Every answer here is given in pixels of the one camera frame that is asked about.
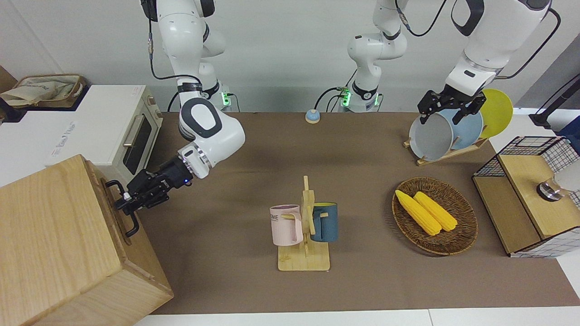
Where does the wooden plate rack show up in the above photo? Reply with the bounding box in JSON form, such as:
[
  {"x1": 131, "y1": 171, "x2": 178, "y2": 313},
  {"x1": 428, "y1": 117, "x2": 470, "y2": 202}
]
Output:
[{"x1": 403, "y1": 136, "x2": 490, "y2": 167}]

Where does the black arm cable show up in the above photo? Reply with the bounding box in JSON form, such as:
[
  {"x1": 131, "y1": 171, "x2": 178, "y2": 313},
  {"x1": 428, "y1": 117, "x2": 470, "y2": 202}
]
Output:
[
  {"x1": 496, "y1": 7, "x2": 562, "y2": 80},
  {"x1": 147, "y1": 16, "x2": 202, "y2": 83}
]

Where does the woven storage tray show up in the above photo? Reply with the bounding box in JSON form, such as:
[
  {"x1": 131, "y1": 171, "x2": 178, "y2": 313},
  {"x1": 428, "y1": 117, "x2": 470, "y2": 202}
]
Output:
[{"x1": 13, "y1": 74, "x2": 87, "y2": 109}]

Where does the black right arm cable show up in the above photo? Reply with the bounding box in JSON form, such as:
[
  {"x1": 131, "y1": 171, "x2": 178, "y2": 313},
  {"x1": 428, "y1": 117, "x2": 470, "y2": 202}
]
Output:
[{"x1": 147, "y1": 16, "x2": 202, "y2": 83}]

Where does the grey plate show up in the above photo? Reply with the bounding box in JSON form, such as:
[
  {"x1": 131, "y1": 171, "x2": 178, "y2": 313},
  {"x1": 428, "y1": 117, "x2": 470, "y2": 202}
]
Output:
[{"x1": 409, "y1": 112, "x2": 454, "y2": 161}]

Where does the beige cloth bag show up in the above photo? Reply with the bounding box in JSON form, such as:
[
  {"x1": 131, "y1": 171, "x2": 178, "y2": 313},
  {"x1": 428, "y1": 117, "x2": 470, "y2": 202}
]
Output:
[{"x1": 0, "y1": 78, "x2": 75, "y2": 107}]

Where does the white toaster oven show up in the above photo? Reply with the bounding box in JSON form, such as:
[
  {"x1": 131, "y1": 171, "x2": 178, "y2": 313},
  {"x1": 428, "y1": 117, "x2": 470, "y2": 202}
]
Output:
[{"x1": 0, "y1": 85, "x2": 163, "y2": 187}]

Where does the black metal drawer handle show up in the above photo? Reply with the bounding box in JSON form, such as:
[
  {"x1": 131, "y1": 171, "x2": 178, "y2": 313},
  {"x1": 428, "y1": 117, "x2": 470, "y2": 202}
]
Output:
[{"x1": 103, "y1": 179, "x2": 140, "y2": 238}]

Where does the brown wicker basket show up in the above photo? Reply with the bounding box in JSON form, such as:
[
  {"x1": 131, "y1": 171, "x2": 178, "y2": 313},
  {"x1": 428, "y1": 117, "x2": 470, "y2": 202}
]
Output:
[{"x1": 391, "y1": 177, "x2": 479, "y2": 255}]

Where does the pink mug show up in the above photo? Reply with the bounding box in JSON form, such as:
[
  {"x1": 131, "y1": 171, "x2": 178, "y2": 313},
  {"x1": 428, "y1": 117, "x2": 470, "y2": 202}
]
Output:
[{"x1": 270, "y1": 205, "x2": 304, "y2": 246}]

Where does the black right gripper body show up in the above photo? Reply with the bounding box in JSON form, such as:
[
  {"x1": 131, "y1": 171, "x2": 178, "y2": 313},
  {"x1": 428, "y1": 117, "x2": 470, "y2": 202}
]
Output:
[{"x1": 129, "y1": 154, "x2": 193, "y2": 207}]

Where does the yellow plate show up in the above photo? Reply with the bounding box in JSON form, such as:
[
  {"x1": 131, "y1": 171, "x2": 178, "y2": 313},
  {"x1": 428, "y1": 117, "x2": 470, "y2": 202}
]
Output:
[{"x1": 479, "y1": 89, "x2": 514, "y2": 139}]

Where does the black stand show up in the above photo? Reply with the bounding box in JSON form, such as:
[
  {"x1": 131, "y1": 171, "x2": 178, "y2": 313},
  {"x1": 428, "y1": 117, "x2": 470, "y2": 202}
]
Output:
[{"x1": 529, "y1": 75, "x2": 580, "y2": 128}]

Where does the blue cloth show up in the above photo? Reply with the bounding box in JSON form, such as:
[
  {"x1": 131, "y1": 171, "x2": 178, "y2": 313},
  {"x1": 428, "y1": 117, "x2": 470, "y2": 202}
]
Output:
[{"x1": 558, "y1": 121, "x2": 580, "y2": 154}]

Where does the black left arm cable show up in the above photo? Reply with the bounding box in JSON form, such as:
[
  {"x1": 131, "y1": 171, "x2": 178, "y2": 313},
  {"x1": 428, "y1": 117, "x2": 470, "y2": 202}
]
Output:
[{"x1": 496, "y1": 7, "x2": 562, "y2": 80}]

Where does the wooden mug rack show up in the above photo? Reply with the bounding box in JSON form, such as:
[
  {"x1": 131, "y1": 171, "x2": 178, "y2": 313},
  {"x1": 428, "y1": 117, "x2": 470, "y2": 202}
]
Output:
[{"x1": 277, "y1": 176, "x2": 331, "y2": 272}]

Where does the dark blue mug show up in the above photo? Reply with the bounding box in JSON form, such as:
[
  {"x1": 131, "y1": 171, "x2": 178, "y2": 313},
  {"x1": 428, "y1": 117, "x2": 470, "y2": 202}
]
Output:
[{"x1": 311, "y1": 202, "x2": 338, "y2": 243}]

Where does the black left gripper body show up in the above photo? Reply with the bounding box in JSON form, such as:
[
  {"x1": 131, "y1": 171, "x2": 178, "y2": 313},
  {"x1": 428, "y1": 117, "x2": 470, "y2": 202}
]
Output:
[{"x1": 428, "y1": 86, "x2": 486, "y2": 112}]

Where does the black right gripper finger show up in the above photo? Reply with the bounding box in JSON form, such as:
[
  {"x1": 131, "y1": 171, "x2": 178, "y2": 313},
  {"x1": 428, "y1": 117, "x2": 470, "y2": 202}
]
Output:
[
  {"x1": 124, "y1": 171, "x2": 153, "y2": 200},
  {"x1": 115, "y1": 199, "x2": 157, "y2": 216}
]

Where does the light wooden cabinet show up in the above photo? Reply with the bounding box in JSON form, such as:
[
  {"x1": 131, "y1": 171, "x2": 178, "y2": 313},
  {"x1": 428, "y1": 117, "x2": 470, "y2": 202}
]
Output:
[{"x1": 0, "y1": 154, "x2": 175, "y2": 326}]

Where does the wooden box with wire grid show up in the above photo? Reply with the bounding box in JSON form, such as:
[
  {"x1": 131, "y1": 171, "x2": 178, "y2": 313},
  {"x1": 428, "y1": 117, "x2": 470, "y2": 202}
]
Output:
[{"x1": 472, "y1": 136, "x2": 580, "y2": 259}]

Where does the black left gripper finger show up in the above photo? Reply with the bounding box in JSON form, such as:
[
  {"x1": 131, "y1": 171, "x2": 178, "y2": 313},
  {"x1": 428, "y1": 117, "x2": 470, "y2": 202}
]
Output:
[
  {"x1": 453, "y1": 103, "x2": 482, "y2": 125},
  {"x1": 417, "y1": 92, "x2": 438, "y2": 125}
]

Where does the silver capped white object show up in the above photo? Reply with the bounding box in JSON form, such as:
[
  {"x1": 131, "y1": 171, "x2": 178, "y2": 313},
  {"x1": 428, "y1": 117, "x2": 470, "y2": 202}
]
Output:
[{"x1": 537, "y1": 167, "x2": 580, "y2": 202}]

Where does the silver oven door handle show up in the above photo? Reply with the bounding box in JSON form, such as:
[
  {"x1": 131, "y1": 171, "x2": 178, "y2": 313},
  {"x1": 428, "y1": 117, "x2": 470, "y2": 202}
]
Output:
[{"x1": 123, "y1": 113, "x2": 146, "y2": 148}]

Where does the yellow corn cob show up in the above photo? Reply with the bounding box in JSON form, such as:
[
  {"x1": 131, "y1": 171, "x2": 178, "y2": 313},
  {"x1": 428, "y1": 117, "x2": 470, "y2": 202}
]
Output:
[
  {"x1": 413, "y1": 192, "x2": 458, "y2": 232},
  {"x1": 395, "y1": 189, "x2": 442, "y2": 236}
]

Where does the light blue plate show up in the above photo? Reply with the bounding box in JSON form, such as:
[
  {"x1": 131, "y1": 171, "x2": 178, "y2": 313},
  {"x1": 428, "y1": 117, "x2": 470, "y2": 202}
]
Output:
[{"x1": 442, "y1": 109, "x2": 483, "y2": 150}]

